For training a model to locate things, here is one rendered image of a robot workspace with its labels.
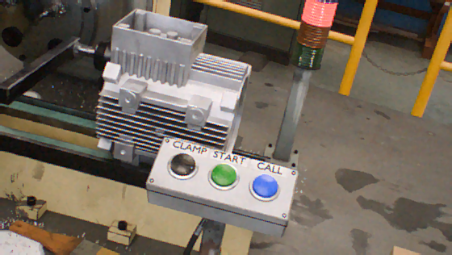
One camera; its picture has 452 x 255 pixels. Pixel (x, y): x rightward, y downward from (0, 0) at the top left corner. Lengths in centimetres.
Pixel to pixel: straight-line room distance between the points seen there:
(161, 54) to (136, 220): 29
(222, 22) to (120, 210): 322
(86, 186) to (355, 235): 50
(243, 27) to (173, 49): 324
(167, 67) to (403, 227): 59
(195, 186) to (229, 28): 346
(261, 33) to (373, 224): 299
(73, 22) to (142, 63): 35
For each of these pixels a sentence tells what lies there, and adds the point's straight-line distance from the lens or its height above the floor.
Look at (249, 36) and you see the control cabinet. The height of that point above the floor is 14.
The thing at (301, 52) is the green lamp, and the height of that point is 106.
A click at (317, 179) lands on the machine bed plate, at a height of 80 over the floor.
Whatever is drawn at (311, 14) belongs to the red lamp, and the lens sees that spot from 111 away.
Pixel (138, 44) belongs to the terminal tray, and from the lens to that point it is 83.
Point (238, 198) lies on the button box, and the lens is 65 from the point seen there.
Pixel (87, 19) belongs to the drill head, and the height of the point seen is 105.
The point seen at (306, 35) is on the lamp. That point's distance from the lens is 112.
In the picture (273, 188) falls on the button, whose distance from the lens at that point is 65.
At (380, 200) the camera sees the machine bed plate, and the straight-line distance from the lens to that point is 123.
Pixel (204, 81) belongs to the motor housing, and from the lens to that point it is 84.
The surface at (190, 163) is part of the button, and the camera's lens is 66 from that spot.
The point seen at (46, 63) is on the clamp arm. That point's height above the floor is 103.
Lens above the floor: 143
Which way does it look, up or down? 28 degrees down
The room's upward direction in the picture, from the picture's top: 11 degrees clockwise
